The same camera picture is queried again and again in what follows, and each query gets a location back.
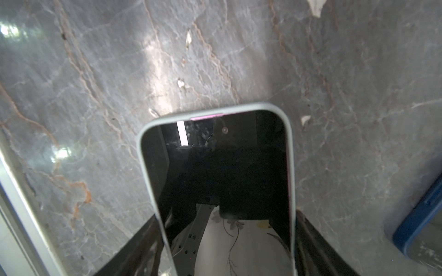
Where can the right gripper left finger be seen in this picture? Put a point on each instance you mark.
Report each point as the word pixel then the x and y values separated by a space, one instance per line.
pixel 140 256

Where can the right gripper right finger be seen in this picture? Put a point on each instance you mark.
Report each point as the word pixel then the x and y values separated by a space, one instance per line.
pixel 314 256

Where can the black phone purple edge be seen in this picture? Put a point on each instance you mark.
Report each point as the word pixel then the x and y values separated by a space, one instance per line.
pixel 221 172

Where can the light blue case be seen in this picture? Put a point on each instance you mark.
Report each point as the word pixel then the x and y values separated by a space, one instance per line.
pixel 145 145

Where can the black phone blue edge middle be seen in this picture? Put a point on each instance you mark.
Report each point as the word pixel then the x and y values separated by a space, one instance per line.
pixel 419 237

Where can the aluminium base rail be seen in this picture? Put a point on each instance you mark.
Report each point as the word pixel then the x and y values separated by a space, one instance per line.
pixel 26 249

